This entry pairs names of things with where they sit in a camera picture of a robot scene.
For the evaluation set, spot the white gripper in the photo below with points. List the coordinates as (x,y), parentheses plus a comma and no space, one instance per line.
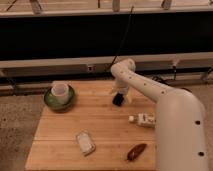
(122,88)

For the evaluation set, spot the black eraser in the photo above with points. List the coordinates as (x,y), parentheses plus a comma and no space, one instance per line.
(118,99)

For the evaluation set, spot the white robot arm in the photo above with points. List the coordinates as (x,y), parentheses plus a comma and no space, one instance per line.
(179,127)

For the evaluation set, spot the white ceramic cup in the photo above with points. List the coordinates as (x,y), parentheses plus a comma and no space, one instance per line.
(61,92)

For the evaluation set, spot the green ceramic bowl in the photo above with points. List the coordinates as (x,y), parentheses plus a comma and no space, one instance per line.
(52,102)

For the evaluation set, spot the white plastic bottle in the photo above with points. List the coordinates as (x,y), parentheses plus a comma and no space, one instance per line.
(142,119)

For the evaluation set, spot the white wrapped packet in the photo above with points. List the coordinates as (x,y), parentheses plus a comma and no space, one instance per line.
(85,142)

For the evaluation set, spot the red chili pepper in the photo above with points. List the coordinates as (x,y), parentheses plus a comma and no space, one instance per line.
(135,152)

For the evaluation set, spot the wooden cutting board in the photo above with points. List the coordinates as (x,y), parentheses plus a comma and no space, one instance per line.
(55,148)

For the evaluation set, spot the metal rail frame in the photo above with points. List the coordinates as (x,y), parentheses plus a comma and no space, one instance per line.
(44,67)

